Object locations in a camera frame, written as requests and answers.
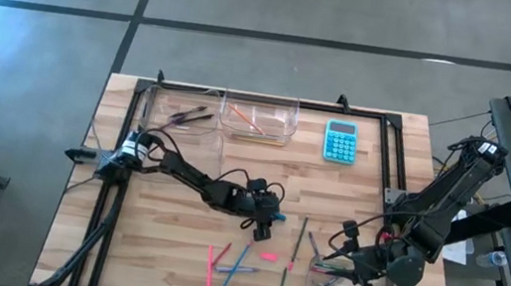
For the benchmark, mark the clear water bottle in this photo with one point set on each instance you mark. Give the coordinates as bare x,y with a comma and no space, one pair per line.
492,258

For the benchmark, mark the black pen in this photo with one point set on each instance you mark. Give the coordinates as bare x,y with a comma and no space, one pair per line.
196,119

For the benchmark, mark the dark purple pen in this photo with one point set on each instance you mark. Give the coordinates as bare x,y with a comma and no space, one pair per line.
168,126

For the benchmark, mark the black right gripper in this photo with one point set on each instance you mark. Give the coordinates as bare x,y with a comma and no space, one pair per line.
371,267

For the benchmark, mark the black desk crossbar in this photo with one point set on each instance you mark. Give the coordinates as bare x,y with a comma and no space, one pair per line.
485,223

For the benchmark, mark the blue pencil pink eraser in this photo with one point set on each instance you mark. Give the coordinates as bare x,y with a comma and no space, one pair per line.
228,279

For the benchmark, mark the blue marker pen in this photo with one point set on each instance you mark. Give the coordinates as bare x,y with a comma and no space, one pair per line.
314,244

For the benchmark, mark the black aluminium table frame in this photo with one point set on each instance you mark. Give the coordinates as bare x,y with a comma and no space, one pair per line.
316,106

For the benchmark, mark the dark green pencil pink eraser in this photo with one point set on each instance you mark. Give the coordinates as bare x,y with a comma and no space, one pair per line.
297,246

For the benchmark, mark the blue crayon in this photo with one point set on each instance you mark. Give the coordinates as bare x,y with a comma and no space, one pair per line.
331,283

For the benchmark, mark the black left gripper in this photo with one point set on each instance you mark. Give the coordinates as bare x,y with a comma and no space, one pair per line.
259,207

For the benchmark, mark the dark green crayon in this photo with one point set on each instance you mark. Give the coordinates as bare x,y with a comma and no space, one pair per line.
329,265

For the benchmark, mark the maroon crayon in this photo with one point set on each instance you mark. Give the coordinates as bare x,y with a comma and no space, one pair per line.
325,270

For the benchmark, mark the white paper sheet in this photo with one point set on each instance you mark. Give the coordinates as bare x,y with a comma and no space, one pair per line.
459,253

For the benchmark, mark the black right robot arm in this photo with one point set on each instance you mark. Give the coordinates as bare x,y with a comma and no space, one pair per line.
448,200

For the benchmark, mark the red crayon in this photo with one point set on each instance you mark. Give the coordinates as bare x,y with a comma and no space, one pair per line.
222,254

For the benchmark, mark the turquoise calculator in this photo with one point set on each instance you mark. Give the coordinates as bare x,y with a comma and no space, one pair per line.
340,145

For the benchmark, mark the dark grey pen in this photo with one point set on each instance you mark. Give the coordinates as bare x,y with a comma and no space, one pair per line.
190,112

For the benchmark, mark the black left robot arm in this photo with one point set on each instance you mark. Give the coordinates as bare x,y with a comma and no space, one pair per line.
190,176

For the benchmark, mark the grey translucent pen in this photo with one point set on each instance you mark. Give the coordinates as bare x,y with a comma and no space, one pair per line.
247,270

